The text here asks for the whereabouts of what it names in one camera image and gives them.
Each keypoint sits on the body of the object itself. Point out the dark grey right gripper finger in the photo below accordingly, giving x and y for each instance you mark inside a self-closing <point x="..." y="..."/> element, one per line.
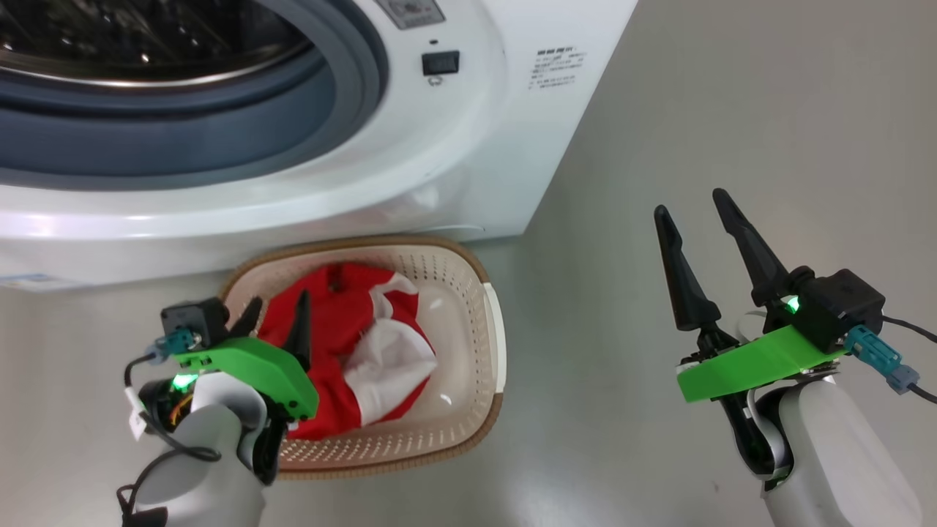
<point x="681" y="278"/>
<point x="754" y="256"/>

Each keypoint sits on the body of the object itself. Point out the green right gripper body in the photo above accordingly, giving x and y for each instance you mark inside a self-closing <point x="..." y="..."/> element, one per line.
<point x="754" y="366"/>

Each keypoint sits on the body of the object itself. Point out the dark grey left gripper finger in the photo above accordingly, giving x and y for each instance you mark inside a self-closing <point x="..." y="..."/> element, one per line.
<point x="300" y="333"/>
<point x="247" y="320"/>

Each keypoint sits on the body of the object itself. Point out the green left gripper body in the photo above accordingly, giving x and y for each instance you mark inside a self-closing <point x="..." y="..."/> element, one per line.
<point x="256" y="369"/>

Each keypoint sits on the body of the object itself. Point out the red and white garment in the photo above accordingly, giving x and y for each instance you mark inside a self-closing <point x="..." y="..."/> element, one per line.
<point x="344" y="344"/>

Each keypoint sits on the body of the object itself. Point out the white washing machine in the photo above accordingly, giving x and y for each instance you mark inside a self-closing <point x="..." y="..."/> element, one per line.
<point x="219" y="212"/>

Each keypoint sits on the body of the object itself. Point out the cream perforated laundry basket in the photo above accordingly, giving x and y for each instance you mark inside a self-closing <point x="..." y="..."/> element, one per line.
<point x="468" y="351"/>

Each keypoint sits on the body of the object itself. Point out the stainless steel washing machine drum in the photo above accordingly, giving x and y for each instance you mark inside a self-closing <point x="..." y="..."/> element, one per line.
<point x="146" y="36"/>

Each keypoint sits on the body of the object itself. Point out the blue energy label sticker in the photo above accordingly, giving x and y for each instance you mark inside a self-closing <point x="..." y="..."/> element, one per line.
<point x="36" y="281"/>

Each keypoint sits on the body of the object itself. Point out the grey warning sticker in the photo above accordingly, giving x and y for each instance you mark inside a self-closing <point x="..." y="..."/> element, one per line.
<point x="410" y="11"/>

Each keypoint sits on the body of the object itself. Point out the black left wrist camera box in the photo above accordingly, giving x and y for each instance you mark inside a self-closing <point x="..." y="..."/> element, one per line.
<point x="194" y="318"/>

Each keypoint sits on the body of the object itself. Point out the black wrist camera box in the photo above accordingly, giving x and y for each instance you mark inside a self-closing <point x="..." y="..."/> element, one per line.
<point x="194" y="318"/>
<point x="838" y="304"/>

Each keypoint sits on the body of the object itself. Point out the teal left camera connector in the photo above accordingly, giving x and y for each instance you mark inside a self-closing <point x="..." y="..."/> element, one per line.
<point x="176" y="342"/>

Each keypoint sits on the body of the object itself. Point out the teal camera connector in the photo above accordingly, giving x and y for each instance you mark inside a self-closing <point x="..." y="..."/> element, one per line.
<point x="878" y="359"/>
<point x="176" y="342"/>

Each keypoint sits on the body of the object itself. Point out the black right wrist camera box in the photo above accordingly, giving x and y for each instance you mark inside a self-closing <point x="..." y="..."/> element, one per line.
<point x="838" y="304"/>

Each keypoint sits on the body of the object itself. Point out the teal right camera connector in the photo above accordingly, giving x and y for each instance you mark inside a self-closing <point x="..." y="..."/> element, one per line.
<point x="878" y="359"/>

